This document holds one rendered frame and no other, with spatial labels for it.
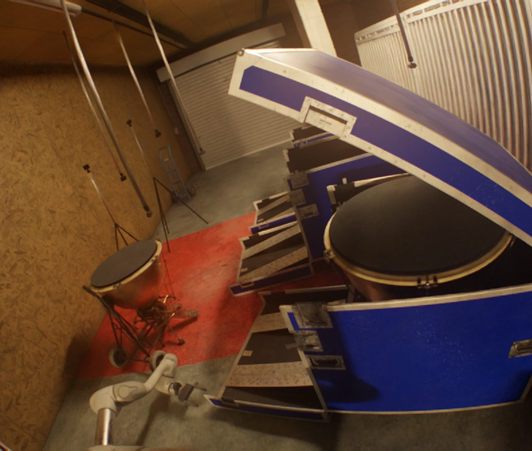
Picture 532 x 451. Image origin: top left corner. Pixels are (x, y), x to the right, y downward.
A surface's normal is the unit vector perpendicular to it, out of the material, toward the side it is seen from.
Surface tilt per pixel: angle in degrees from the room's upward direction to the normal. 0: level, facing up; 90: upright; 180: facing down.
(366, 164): 90
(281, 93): 90
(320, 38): 90
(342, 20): 90
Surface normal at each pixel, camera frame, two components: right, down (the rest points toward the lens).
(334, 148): -0.05, 0.46
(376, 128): -0.32, 0.51
